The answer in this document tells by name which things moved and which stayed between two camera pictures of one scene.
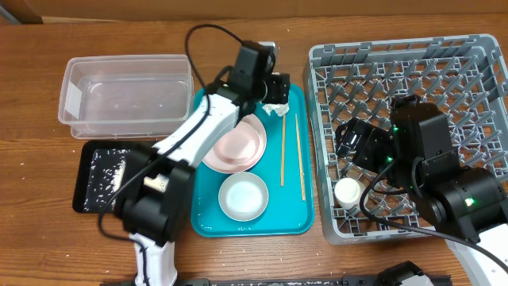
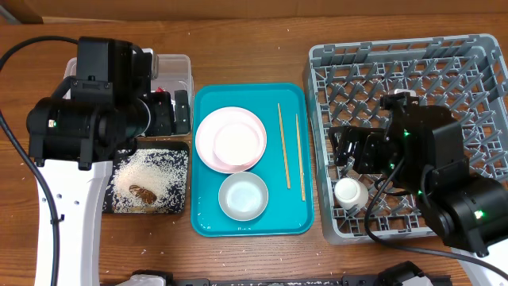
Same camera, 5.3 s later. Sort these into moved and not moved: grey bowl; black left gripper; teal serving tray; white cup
Moved: black left gripper
Not moved: teal serving tray; grey bowl; white cup
